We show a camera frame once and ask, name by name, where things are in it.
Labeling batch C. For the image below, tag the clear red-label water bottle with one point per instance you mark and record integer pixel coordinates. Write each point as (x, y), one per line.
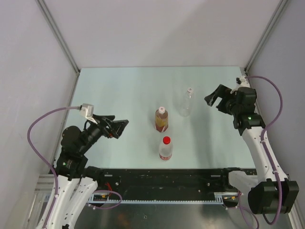
(165, 151)

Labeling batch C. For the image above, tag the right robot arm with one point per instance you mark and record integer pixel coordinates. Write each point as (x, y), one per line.
(271, 191)

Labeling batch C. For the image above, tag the white tea bottle cap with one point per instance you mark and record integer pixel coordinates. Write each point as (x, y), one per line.
(161, 109)

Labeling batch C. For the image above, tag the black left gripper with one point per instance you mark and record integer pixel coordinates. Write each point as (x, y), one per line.
(116, 127)

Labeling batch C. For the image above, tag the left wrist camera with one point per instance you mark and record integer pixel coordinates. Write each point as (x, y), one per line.
(86, 110)

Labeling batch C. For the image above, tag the small white bottle cap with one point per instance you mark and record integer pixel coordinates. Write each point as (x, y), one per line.
(190, 90)

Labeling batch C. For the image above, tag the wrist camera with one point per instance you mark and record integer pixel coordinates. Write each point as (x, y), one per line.
(86, 110)
(240, 82)

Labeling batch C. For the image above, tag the grey slotted cable duct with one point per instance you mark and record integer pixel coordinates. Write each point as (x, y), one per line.
(218, 198)

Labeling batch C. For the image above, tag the left aluminium corner post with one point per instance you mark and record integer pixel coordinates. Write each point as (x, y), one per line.
(57, 34)

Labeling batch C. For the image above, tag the red bottle cap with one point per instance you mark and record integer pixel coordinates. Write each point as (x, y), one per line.
(166, 140)

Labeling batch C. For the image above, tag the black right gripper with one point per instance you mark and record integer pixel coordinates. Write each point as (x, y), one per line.
(221, 91)

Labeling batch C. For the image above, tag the amber tea bottle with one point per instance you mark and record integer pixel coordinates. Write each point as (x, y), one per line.
(161, 121)

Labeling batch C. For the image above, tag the aluminium corner post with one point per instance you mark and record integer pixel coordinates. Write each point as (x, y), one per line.
(274, 20)
(57, 34)

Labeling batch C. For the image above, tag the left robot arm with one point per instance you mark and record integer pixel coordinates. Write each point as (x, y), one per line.
(74, 181)

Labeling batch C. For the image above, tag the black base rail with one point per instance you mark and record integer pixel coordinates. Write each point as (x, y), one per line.
(166, 184)

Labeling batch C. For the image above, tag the right aluminium corner post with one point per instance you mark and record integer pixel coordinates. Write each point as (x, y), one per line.
(274, 20)

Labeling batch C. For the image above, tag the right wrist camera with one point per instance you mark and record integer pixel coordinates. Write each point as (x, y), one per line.
(240, 82)

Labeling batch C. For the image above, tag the clear plastic bottle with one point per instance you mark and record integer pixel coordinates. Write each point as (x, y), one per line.
(186, 103)

